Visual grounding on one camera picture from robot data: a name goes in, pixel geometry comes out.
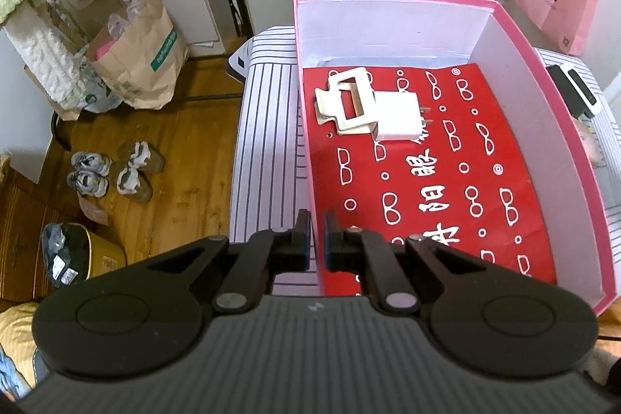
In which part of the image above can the red printed paper sheet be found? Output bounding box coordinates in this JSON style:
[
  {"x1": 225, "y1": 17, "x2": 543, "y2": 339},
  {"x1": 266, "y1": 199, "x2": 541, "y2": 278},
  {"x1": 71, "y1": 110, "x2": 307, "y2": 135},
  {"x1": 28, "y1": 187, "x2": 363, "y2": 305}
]
[{"x1": 302, "y1": 64, "x2": 558, "y2": 298}]

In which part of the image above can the yellow trash bin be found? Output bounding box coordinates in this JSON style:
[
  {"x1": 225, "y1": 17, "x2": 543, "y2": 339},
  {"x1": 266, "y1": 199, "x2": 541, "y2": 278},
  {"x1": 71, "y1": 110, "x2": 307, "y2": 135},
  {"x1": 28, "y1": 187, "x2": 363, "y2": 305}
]
[{"x1": 41, "y1": 222, "x2": 128, "y2": 289}]

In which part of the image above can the cream hair claw clip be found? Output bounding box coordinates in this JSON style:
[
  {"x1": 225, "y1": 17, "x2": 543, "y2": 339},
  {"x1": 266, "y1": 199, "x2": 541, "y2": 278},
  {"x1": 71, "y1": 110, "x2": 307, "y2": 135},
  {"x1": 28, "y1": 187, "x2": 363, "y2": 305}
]
[{"x1": 314, "y1": 67, "x2": 376, "y2": 136}]

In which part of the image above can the white power bank black face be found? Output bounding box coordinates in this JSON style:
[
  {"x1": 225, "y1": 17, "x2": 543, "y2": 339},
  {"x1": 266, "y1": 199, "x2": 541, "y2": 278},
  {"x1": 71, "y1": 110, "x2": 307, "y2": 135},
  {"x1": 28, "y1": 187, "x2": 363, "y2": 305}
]
[{"x1": 546, "y1": 64, "x2": 602, "y2": 120}]

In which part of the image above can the brown paper bag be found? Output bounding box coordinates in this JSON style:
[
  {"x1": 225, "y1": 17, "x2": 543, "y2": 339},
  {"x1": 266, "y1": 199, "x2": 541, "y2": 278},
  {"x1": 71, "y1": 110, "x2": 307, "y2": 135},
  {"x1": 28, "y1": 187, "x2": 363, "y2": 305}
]
[{"x1": 87, "y1": 0, "x2": 191, "y2": 110}]

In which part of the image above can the white plastic device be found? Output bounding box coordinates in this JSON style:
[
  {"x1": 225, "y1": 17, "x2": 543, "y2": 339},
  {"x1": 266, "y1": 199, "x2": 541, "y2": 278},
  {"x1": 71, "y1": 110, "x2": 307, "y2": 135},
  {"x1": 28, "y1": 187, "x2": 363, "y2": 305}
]
[{"x1": 227, "y1": 40, "x2": 256, "y2": 80}]

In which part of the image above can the white plastic bag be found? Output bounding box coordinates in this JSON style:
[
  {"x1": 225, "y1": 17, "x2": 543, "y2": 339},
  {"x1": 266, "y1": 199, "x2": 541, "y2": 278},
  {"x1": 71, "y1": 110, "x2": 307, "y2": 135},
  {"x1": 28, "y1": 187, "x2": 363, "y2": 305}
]
[{"x1": 73, "y1": 50, "x2": 123, "y2": 114}]

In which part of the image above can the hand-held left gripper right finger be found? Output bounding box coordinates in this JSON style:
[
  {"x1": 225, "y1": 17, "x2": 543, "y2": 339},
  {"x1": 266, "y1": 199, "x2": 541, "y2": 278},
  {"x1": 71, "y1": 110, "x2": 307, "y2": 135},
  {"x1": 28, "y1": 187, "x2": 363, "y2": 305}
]
[{"x1": 323, "y1": 209, "x2": 486, "y2": 317}]

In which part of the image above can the white charger plug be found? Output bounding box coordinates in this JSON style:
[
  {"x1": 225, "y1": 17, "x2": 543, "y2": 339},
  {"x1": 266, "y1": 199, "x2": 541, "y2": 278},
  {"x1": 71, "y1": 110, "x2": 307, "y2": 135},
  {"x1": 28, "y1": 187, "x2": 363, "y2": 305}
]
[{"x1": 373, "y1": 91, "x2": 435, "y2": 142}]

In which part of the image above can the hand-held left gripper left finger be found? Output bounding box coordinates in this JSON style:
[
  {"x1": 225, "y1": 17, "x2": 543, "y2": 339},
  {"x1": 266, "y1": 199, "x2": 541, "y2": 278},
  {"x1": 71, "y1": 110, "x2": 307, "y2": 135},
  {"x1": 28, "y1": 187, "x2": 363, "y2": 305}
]
[{"x1": 146, "y1": 209, "x2": 312, "y2": 316}]

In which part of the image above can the pink paper slip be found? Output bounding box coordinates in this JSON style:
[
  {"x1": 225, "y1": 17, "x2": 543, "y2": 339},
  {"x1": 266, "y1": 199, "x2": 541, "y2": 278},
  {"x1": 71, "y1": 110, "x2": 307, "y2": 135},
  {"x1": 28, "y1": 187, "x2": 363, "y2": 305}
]
[{"x1": 80, "y1": 201, "x2": 108, "y2": 225}]

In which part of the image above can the grey white sneaker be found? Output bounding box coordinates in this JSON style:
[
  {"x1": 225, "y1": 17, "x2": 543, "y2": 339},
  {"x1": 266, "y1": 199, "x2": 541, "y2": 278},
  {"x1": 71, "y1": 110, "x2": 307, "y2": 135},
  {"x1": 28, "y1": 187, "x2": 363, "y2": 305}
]
[
  {"x1": 67, "y1": 170, "x2": 108, "y2": 199},
  {"x1": 72, "y1": 152, "x2": 113, "y2": 177}
]

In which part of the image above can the yellow blanket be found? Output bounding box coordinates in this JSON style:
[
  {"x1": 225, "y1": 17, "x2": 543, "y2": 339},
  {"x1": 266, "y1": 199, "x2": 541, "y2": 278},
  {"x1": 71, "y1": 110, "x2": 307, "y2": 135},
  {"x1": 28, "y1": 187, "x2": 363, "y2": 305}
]
[{"x1": 0, "y1": 302, "x2": 49, "y2": 390}]

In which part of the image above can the pink cardboard box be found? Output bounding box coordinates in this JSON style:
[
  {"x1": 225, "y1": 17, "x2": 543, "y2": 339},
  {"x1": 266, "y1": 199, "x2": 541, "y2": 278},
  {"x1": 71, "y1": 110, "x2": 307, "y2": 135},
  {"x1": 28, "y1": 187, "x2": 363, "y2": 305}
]
[{"x1": 292, "y1": 0, "x2": 621, "y2": 317}]

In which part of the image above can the white textured fleece robe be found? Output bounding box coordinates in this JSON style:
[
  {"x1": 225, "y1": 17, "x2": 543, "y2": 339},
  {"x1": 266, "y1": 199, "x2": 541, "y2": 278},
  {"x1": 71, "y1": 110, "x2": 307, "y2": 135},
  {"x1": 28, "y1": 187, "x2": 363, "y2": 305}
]
[{"x1": 4, "y1": 0, "x2": 162, "y2": 105}]

